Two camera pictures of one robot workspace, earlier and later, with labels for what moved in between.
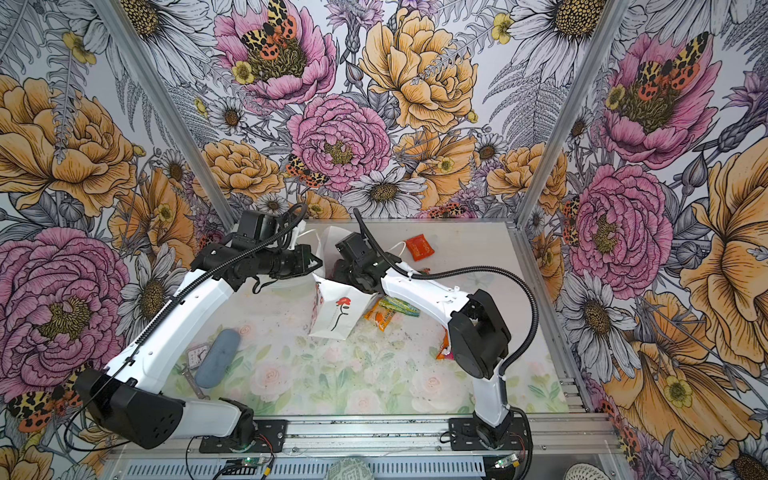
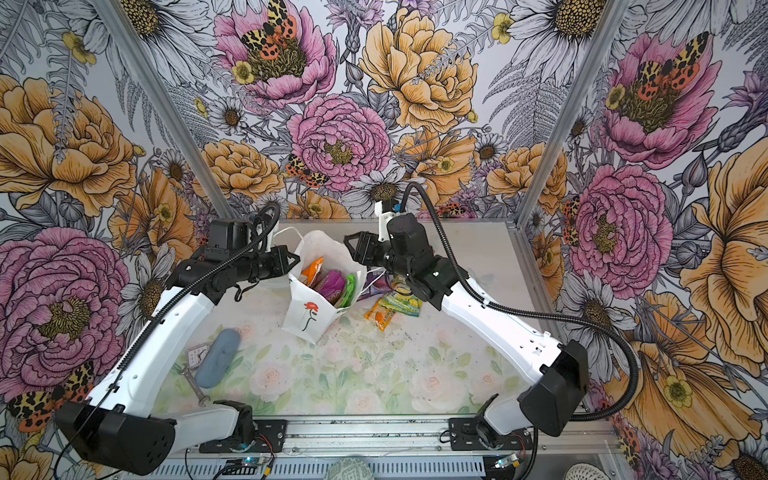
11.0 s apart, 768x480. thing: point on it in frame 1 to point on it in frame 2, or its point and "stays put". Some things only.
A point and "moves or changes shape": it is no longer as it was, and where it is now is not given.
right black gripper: (342, 263) to (365, 247)
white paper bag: (336, 307) moves or changes shape
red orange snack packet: (445, 352) moves or changes shape
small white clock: (196, 355) stays put
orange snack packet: (380, 315) stays put
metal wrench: (201, 395) stays put
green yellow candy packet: (398, 306) stays put
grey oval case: (218, 358) stays put
